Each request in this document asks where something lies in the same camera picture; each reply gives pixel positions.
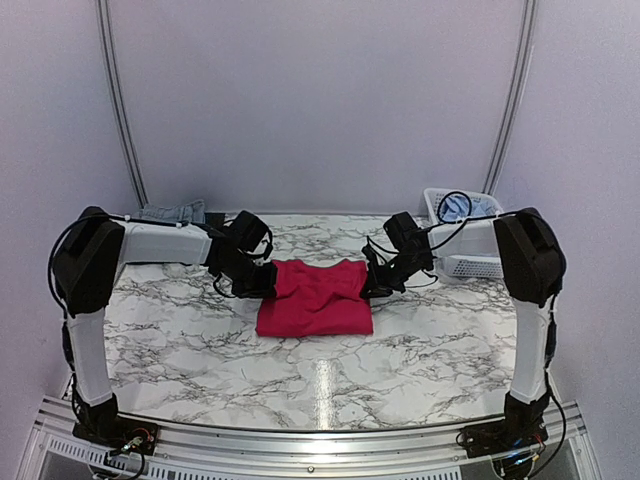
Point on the folded light blue jeans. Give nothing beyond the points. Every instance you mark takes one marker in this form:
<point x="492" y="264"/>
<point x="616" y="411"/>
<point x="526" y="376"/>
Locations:
<point x="192" y="212"/>

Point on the wall aluminium profile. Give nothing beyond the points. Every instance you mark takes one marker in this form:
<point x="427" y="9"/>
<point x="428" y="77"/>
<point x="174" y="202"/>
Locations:
<point x="517" y="86"/>
<point x="117" y="98"/>

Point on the right wall aluminium profile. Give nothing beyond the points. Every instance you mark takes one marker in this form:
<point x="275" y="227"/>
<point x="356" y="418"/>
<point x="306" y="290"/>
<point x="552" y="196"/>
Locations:
<point x="517" y="86"/>

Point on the magenta t-shirt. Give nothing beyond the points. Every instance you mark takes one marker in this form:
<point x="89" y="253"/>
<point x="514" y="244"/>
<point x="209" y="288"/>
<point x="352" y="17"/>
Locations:
<point x="316" y="301"/>

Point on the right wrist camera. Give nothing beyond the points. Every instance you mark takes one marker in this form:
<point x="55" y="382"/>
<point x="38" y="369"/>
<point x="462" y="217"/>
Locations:
<point x="373" y="257"/>

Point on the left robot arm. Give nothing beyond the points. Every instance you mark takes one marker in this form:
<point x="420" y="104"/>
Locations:
<point x="85" y="265"/>

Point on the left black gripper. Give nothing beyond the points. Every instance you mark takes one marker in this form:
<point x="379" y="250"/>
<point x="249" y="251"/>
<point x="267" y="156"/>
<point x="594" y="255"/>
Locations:
<point x="262" y="291"/>

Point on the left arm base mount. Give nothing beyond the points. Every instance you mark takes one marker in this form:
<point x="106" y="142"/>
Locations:
<point x="142" y="436"/>

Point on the white plastic laundry basket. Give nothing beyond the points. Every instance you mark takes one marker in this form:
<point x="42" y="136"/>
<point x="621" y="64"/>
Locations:
<point x="467" y="248"/>

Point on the left wall aluminium profile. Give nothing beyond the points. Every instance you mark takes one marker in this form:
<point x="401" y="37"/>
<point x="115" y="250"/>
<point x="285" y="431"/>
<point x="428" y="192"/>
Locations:
<point x="117" y="98"/>

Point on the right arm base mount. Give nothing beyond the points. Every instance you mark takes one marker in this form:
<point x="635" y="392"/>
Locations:
<point x="491" y="438"/>

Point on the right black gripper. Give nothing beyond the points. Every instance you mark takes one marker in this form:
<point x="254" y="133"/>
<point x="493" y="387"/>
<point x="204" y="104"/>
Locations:
<point x="378" y="285"/>

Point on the light blue shirt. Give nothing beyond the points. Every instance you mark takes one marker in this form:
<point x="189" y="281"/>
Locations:
<point x="457" y="207"/>

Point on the folded black garment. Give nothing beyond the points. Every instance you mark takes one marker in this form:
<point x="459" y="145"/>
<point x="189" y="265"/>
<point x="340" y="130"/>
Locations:
<point x="215" y="220"/>

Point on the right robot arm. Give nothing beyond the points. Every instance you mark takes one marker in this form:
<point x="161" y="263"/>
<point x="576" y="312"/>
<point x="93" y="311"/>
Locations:
<point x="533" y="267"/>

